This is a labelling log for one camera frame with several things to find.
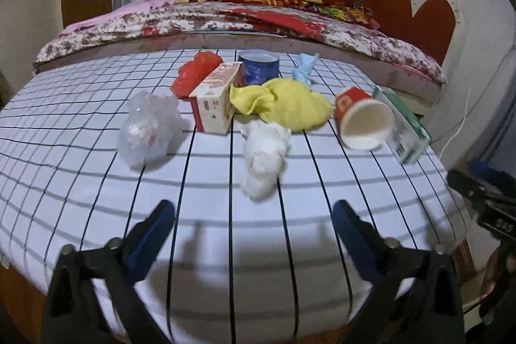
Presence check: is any red heart headboard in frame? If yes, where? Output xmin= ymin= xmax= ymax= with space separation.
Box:
xmin=344 ymin=0 xmax=457 ymax=66

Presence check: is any yellow cloth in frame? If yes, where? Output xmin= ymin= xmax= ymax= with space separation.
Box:
xmin=229 ymin=78 xmax=334 ymax=133

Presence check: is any clear plastic bag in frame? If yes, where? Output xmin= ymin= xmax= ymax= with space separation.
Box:
xmin=118 ymin=92 xmax=190 ymax=168

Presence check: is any red plastic bag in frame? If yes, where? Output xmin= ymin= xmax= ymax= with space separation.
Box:
xmin=170 ymin=51 xmax=223 ymax=100

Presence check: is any bed with floral sheet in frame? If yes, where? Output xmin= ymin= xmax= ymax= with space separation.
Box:
xmin=33 ymin=1 xmax=448 ymax=107

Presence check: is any white tissue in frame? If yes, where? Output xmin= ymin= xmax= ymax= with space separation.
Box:
xmin=240 ymin=120 xmax=292 ymax=202

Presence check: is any blue tin can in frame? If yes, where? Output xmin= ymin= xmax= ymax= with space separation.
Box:
xmin=237 ymin=49 xmax=280 ymax=87

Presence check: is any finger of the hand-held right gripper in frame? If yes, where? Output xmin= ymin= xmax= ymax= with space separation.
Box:
xmin=447 ymin=169 xmax=490 ymax=208
xmin=468 ymin=159 xmax=516 ymax=188

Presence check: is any person's right hand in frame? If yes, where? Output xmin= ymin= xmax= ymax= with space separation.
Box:
xmin=480 ymin=247 xmax=516 ymax=324

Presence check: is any green and white box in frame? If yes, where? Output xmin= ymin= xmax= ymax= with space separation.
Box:
xmin=373 ymin=85 xmax=431 ymax=165

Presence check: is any pink blanket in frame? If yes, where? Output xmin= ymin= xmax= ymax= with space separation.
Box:
xmin=60 ymin=0 xmax=188 ymax=34

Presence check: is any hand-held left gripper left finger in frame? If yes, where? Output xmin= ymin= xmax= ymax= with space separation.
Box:
xmin=42 ymin=200 xmax=177 ymax=344

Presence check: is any red and white carton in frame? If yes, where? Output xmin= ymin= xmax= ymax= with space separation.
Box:
xmin=189 ymin=62 xmax=245 ymax=134

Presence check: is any light blue face mask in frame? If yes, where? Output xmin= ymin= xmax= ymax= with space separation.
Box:
xmin=291 ymin=53 xmax=320 ymax=89

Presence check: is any red paper cup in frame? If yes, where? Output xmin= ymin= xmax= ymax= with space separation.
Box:
xmin=334 ymin=87 xmax=396 ymax=150

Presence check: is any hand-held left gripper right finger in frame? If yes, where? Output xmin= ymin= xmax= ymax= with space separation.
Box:
xmin=332 ymin=200 xmax=466 ymax=344

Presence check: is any white checked tablecloth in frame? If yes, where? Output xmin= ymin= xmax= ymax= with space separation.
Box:
xmin=0 ymin=48 xmax=472 ymax=344

